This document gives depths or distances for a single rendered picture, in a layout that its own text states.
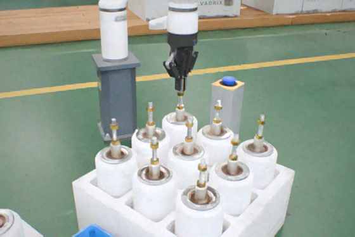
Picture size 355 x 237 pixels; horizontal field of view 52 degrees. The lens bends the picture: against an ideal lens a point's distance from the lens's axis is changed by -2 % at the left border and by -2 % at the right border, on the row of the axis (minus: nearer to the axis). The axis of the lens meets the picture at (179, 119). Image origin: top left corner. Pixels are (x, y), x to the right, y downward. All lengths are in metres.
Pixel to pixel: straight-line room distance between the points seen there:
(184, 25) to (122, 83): 0.49
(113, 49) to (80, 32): 1.45
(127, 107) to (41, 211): 0.48
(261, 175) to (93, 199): 0.39
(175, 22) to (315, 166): 0.74
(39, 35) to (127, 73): 1.48
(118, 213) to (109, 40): 0.65
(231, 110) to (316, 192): 0.38
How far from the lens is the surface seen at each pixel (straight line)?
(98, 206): 0.86
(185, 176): 0.85
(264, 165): 0.88
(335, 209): 1.19
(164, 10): 2.91
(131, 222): 0.79
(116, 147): 0.83
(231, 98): 1.06
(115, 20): 1.26
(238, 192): 0.79
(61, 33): 2.71
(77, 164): 1.29
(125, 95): 1.33
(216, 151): 0.92
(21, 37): 2.71
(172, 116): 1.01
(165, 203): 0.78
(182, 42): 0.89
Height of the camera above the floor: 0.71
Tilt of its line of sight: 27 degrees down
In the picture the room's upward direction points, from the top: 2 degrees clockwise
